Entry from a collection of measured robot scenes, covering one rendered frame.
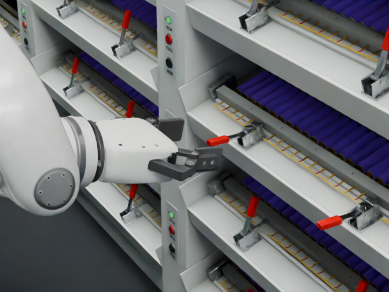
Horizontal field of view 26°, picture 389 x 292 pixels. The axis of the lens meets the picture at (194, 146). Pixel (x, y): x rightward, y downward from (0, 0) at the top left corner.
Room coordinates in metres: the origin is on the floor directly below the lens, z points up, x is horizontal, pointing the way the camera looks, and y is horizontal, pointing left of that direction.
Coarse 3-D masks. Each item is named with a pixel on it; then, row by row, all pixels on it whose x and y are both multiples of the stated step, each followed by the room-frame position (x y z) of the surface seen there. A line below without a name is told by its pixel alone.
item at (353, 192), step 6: (216, 102) 1.30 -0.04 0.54; (228, 108) 1.27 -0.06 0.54; (234, 114) 1.26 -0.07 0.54; (240, 114) 1.25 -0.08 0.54; (246, 120) 1.23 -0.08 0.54; (264, 132) 1.19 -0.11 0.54; (270, 138) 1.17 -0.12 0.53; (276, 138) 1.16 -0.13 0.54; (282, 144) 1.14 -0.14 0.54; (288, 150) 1.13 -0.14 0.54; (294, 150) 1.12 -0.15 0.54; (300, 156) 1.11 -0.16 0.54; (306, 162) 1.10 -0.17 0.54; (312, 162) 1.09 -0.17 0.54; (318, 168) 1.07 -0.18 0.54; (324, 174) 1.06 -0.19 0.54; (330, 174) 1.05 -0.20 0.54; (336, 180) 1.04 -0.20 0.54; (342, 186) 1.03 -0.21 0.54; (348, 186) 1.02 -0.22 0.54; (354, 192) 1.00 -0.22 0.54; (360, 198) 0.99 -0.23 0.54; (384, 210) 0.96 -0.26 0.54
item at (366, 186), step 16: (224, 96) 1.28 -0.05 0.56; (240, 96) 1.27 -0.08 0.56; (240, 112) 1.25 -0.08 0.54; (256, 112) 1.21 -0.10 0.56; (272, 128) 1.17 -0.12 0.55; (288, 128) 1.16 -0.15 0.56; (272, 144) 1.15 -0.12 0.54; (288, 144) 1.14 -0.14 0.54; (304, 144) 1.11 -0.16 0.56; (320, 160) 1.07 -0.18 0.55; (336, 160) 1.05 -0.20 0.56; (336, 176) 1.04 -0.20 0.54; (352, 176) 1.01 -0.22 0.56; (368, 192) 0.98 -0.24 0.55; (384, 192) 0.97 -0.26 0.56; (384, 208) 0.96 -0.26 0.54
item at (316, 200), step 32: (224, 64) 1.34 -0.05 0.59; (256, 64) 1.38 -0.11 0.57; (192, 96) 1.31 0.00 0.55; (192, 128) 1.30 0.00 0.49; (224, 128) 1.23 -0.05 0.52; (256, 160) 1.13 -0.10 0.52; (288, 160) 1.11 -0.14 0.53; (288, 192) 1.06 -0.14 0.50; (320, 192) 1.03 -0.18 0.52; (384, 224) 0.94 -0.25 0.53; (384, 256) 0.88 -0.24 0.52
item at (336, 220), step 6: (360, 210) 0.94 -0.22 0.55; (336, 216) 0.93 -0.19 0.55; (342, 216) 0.93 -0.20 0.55; (348, 216) 0.93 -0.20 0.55; (354, 216) 0.94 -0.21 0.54; (318, 222) 0.91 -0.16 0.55; (324, 222) 0.91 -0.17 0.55; (330, 222) 0.91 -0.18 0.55; (336, 222) 0.92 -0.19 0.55; (324, 228) 0.91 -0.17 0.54
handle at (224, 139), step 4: (244, 128) 1.17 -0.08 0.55; (244, 132) 1.18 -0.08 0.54; (248, 132) 1.17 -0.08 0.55; (220, 136) 1.15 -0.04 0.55; (224, 136) 1.15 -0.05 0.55; (228, 136) 1.16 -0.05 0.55; (232, 136) 1.16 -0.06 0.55; (236, 136) 1.16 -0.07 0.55; (240, 136) 1.16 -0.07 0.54; (208, 140) 1.14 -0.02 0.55; (212, 140) 1.14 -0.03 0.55; (216, 140) 1.14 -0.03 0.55; (220, 140) 1.14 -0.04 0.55; (224, 140) 1.15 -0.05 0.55; (228, 140) 1.15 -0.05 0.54; (208, 144) 1.14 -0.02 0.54; (212, 144) 1.13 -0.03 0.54; (216, 144) 1.14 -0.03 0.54
